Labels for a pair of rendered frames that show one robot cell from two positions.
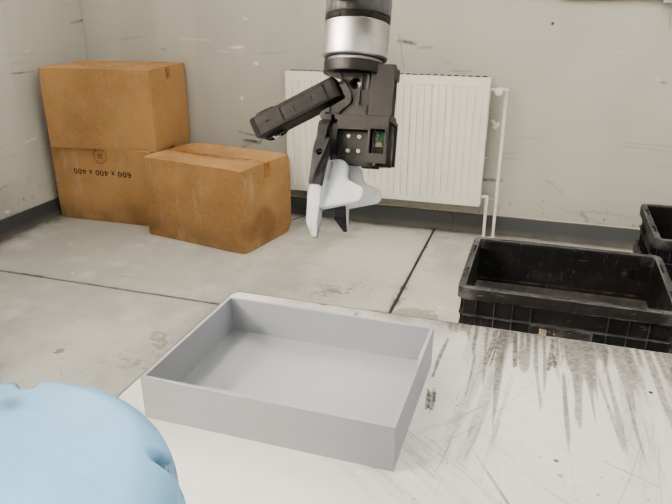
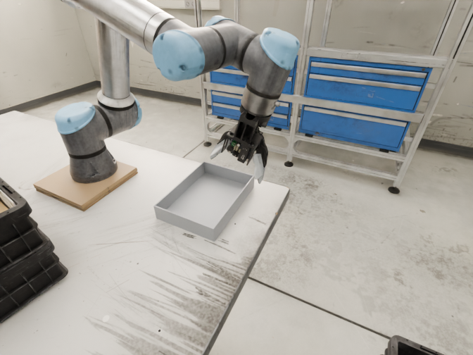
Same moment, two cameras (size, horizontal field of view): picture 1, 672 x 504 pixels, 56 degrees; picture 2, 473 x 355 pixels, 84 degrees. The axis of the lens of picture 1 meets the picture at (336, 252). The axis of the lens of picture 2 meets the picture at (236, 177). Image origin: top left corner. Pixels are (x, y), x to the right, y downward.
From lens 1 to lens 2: 1.00 m
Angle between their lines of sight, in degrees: 84
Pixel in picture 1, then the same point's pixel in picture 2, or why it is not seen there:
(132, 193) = not seen: outside the picture
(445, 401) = (186, 239)
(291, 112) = not seen: hidden behind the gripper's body
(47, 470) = (70, 111)
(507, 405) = (175, 259)
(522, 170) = not seen: outside the picture
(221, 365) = (226, 184)
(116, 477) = (65, 115)
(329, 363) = (220, 209)
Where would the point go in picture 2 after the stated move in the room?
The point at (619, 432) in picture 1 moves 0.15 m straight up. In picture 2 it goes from (140, 295) to (123, 252)
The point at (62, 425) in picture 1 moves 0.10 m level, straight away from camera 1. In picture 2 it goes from (78, 110) to (113, 107)
